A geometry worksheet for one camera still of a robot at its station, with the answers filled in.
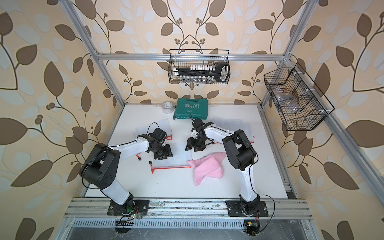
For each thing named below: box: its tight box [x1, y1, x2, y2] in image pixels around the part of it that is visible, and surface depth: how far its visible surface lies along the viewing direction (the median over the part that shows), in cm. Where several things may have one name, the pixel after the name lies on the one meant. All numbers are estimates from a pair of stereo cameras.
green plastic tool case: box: [173, 98, 208, 120], surface depth 116 cm
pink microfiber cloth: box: [187, 152, 226, 186], surface depth 84 cm
